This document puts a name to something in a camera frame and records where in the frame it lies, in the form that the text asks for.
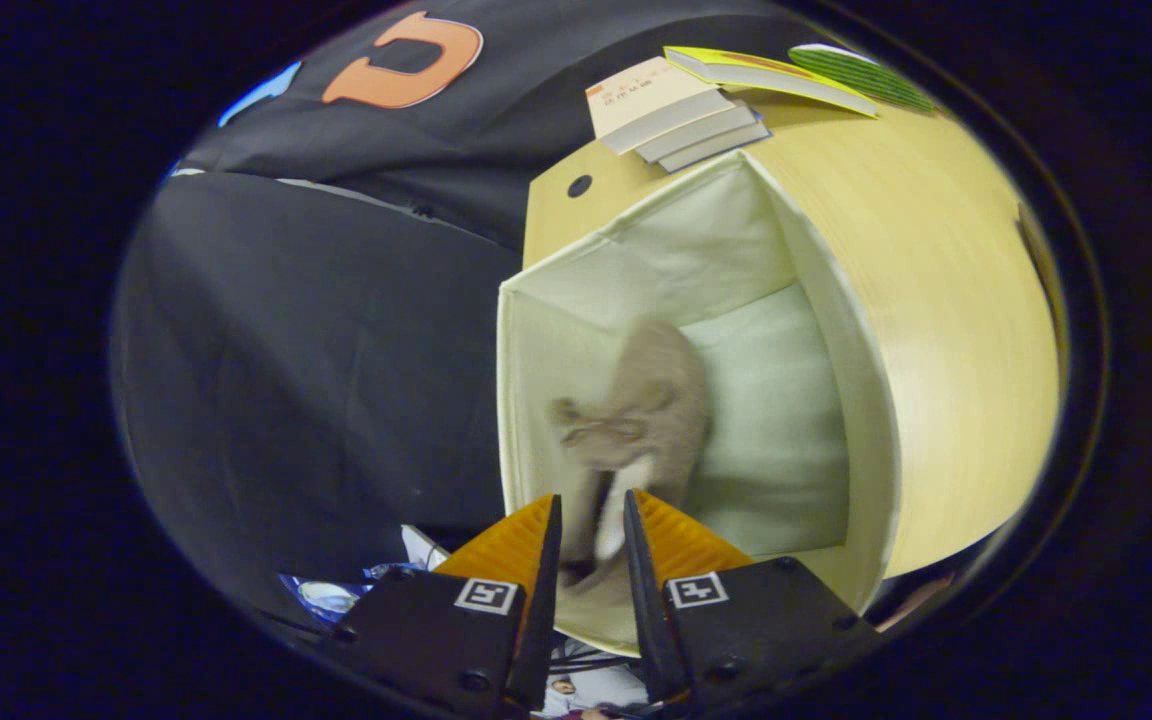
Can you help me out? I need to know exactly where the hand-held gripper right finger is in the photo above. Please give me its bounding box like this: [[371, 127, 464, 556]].
[[622, 488, 882, 711]]

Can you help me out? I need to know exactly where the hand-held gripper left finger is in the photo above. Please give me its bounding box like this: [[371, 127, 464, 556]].
[[326, 493, 564, 719]]

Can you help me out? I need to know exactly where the brown fleece shoe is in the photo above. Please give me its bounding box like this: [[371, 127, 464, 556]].
[[548, 317, 710, 593]]

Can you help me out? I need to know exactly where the pale fabric storage box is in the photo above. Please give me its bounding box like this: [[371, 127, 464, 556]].
[[496, 150, 903, 658]]

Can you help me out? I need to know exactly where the white flat panel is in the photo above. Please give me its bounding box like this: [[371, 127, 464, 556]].
[[400, 524, 453, 572]]

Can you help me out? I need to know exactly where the black backdrop cloth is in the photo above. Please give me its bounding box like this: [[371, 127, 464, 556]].
[[114, 0, 837, 621]]

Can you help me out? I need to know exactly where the blue edged book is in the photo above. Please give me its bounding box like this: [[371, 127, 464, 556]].
[[656, 118, 772, 174]]

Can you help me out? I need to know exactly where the white thin book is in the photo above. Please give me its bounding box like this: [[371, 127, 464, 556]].
[[633, 100, 759, 164]]

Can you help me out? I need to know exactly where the beige cover book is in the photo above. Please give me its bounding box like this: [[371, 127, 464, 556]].
[[586, 56, 737, 156]]

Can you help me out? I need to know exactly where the yellow book with red label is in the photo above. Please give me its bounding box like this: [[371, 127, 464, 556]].
[[664, 45, 881, 119]]

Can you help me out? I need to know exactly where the watermelon slice plush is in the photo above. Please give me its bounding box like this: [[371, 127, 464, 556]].
[[789, 43, 937, 113]]

